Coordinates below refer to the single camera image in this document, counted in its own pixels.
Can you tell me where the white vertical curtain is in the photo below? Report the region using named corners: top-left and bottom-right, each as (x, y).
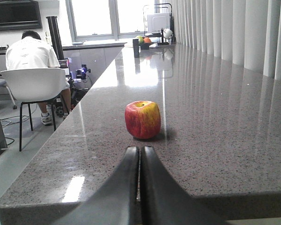
top-left (171, 0), bottom-right (281, 81)

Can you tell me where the white shell chair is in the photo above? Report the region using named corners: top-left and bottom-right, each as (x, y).
top-left (0, 67), bottom-right (66, 151)

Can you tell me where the wall mounted black cabinet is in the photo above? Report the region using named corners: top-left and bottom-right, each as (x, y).
top-left (0, 0), bottom-right (42, 31)

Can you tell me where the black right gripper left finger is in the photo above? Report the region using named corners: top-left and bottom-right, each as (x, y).
top-left (53, 147), bottom-right (139, 225)

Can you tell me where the black fruit tray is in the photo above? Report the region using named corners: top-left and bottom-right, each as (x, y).
top-left (139, 42), bottom-right (157, 50)

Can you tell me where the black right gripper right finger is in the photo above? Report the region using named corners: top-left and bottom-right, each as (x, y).
top-left (140, 146), bottom-right (227, 225)

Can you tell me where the seated person in white shirt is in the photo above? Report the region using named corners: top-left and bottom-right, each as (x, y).
top-left (6, 30), bottom-right (71, 126)

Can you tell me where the red yellow apple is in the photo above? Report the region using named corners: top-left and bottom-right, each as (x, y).
top-left (125, 100), bottom-right (161, 140)

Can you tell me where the grey stone kitchen counter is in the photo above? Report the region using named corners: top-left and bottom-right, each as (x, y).
top-left (0, 45), bottom-right (281, 225)

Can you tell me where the black wire rack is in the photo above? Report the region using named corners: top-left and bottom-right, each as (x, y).
top-left (142, 3), bottom-right (174, 45)

